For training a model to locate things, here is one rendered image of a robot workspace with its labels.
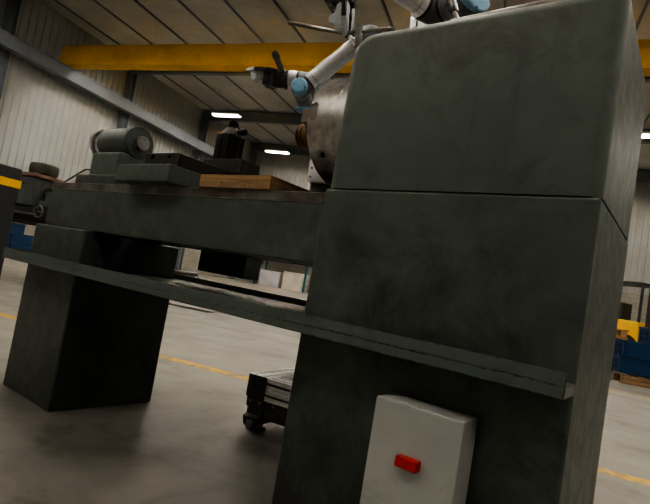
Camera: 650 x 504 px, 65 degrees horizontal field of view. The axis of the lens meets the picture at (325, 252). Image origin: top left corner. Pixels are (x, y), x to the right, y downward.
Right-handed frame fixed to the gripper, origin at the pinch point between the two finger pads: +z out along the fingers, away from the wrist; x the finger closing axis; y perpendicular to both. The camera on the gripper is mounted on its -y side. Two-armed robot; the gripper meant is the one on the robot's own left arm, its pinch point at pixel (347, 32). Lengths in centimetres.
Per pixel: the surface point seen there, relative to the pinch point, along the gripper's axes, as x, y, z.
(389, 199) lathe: 32, -26, 48
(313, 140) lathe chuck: 14.4, 2.0, 33.1
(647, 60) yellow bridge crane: -1064, -204, -285
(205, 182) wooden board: 12, 39, 46
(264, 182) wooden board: 18, 15, 45
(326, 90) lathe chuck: 11.8, 0.3, 19.2
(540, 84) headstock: 34, -55, 25
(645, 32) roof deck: -1256, -217, -402
